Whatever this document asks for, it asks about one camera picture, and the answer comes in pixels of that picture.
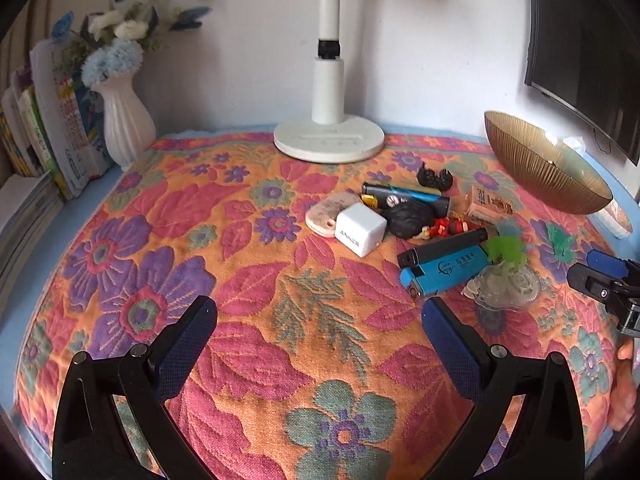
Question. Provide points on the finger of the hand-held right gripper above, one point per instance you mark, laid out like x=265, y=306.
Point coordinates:
x=607, y=262
x=592, y=280

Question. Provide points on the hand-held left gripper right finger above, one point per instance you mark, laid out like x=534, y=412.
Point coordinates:
x=450, y=345

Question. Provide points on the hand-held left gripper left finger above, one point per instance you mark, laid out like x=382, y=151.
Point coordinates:
x=187, y=340

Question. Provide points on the red small figurine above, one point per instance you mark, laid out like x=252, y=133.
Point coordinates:
x=442, y=227

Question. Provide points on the gold ribbed bowl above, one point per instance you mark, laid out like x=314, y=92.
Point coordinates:
x=540, y=160

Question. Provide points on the tan small carton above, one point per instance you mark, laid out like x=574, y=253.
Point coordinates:
x=487, y=205

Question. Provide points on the white charger cube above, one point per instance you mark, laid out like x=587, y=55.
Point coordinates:
x=357, y=232

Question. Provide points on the black blue lighter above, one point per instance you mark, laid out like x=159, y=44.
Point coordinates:
x=415, y=196

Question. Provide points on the person's right hand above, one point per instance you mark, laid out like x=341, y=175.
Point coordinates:
x=626, y=395

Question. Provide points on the tissue packet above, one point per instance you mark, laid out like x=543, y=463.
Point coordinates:
x=615, y=220

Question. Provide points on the floral orange cloth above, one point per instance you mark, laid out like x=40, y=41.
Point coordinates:
x=250, y=310

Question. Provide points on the bright blue lighter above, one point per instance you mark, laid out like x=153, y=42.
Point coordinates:
x=445, y=272

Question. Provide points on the clear plastic toy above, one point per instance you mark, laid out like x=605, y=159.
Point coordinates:
x=505, y=287

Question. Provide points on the green translucent toy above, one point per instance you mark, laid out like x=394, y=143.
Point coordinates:
x=507, y=252

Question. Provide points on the plain black lighter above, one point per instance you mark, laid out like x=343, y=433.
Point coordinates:
x=445, y=249

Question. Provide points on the white crumpled tissue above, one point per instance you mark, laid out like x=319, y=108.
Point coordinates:
x=570, y=143

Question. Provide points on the black wrinkled ball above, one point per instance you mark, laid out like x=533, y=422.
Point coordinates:
x=407, y=220

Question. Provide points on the pink speckled oval object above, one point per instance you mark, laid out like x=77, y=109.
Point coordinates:
x=325, y=215

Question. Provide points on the stack of flat books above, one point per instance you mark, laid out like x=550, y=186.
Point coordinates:
x=25, y=225

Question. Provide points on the white ribbed vase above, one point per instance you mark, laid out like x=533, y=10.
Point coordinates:
x=122, y=125

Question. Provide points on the black flat screen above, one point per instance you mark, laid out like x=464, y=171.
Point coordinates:
x=585, y=35

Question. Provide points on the row of upright books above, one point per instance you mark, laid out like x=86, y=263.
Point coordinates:
x=55, y=125

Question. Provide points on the white desk lamp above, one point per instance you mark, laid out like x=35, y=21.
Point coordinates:
x=327, y=85

